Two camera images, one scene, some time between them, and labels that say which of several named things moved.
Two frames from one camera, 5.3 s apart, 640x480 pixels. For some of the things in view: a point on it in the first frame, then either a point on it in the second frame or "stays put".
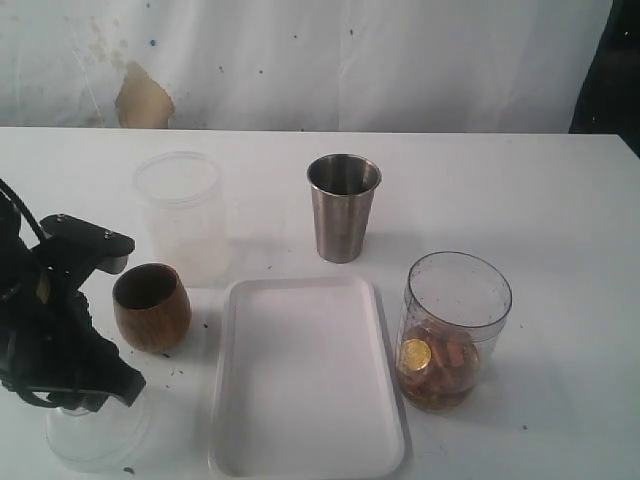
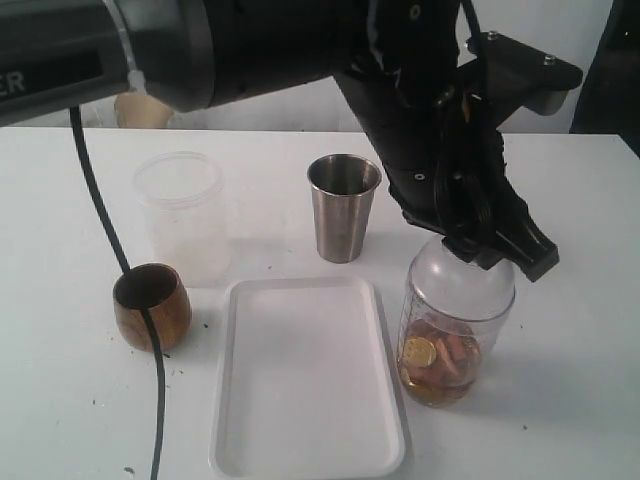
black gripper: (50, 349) -> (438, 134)
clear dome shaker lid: (98, 442) -> (459, 288)
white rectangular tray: (306, 384) stays put
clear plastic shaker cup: (453, 314) stays put
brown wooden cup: (152, 307) stays put
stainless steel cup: (343, 188) stays put
